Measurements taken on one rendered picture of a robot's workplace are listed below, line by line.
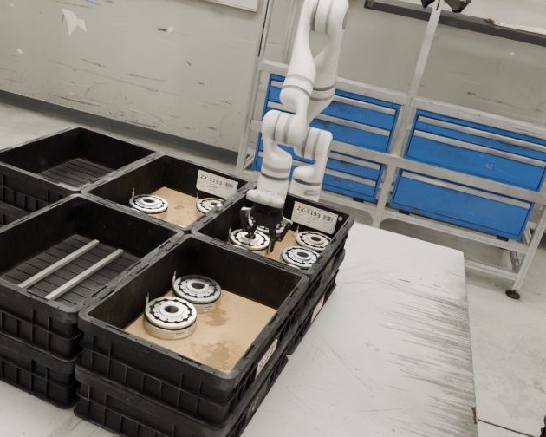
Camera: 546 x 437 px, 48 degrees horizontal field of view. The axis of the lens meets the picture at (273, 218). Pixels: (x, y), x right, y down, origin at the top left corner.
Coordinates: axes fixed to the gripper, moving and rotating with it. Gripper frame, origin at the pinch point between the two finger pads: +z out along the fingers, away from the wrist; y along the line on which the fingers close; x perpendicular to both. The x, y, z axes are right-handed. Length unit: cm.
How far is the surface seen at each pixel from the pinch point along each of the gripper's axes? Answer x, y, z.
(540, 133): -186, -94, -6
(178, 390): 61, -2, -1
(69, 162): -22, 67, 2
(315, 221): -16.8, -10.8, -2.8
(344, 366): 17.9, -28.1, 15.3
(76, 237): 17.8, 41.2, 2.4
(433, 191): -188, -54, 38
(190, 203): -16.8, 25.5, 2.2
